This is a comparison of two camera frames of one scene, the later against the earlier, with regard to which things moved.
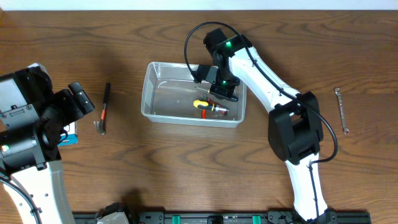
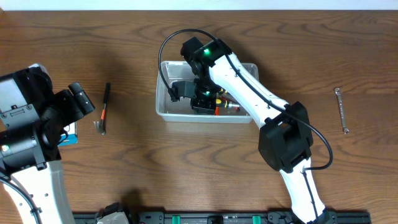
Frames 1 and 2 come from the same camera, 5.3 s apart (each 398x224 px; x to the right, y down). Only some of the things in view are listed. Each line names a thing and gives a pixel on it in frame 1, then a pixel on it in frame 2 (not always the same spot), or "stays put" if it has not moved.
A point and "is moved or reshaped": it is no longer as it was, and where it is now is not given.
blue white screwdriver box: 73,137 stays put
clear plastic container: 168,93 is moved or reshaped
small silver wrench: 337,91 stays put
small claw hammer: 100,125 stays put
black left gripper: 71,114 stays put
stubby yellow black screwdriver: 204,105 is moved or reshaped
